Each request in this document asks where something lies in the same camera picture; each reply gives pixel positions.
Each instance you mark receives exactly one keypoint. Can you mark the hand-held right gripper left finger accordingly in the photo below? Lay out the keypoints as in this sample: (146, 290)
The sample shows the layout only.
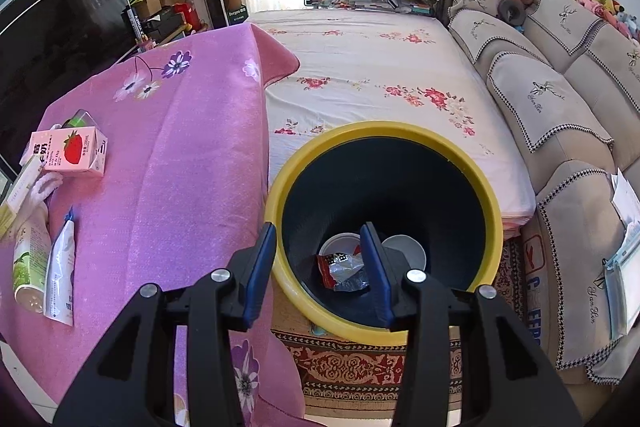
(260, 272)

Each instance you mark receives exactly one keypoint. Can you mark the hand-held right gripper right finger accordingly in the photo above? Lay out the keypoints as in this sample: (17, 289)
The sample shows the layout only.
(372, 267)

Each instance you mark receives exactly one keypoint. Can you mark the red snack wrapper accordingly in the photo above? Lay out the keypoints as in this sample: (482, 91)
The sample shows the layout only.
(332, 271)

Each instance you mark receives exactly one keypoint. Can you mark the yellow-rimmed black trash bin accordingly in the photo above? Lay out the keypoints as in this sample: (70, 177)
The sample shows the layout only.
(385, 127)

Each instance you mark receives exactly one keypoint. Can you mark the white snack packet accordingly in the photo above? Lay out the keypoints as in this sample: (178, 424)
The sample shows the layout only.
(60, 277)

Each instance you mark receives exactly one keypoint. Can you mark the pink strawberry milk carton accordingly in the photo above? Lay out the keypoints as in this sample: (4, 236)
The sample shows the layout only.
(70, 152)

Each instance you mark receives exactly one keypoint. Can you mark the green drink can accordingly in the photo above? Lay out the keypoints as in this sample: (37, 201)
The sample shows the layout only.
(30, 267)

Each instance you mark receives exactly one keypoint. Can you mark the green plastic cup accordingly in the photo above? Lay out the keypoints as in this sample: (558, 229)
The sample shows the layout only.
(77, 119)

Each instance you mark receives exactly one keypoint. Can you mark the pale yellow box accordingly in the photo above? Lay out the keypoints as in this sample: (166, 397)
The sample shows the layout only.
(20, 192)

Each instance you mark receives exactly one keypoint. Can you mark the white paper cup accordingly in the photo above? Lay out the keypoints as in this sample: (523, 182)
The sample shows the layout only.
(340, 242)
(407, 249)

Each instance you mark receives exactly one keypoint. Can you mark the red patterned carpet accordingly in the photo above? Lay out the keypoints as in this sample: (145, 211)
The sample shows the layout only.
(350, 367)

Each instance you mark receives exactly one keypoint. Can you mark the pink floral blanket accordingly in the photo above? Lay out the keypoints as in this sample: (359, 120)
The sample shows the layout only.
(175, 182)

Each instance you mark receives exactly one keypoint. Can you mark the printed cardboard box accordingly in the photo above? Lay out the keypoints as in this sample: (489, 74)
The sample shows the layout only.
(535, 287)

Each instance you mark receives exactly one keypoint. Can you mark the white floral bed sheet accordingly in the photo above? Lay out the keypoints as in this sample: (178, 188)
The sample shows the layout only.
(375, 67)

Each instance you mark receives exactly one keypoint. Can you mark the beige sofa with deer covers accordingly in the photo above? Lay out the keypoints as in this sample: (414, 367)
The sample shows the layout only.
(550, 132)

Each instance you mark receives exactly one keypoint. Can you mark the white crumpled tissue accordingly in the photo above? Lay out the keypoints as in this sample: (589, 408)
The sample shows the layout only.
(46, 187)

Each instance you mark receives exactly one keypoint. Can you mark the white papers on sofa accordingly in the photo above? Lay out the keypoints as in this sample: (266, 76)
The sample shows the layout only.
(622, 287)

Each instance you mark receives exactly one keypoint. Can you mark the white loose papers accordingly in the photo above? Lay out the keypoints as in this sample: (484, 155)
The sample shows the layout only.
(627, 197)

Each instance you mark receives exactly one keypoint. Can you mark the red box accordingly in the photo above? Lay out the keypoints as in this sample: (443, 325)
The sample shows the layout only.
(186, 17)

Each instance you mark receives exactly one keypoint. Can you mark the black long box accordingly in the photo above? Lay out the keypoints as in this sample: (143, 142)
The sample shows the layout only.
(134, 24)

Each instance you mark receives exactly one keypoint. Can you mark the grey neck pillow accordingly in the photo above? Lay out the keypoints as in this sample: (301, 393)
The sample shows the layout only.
(511, 11)

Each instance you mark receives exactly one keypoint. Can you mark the black flat television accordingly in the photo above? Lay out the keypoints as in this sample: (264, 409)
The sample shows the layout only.
(60, 32)

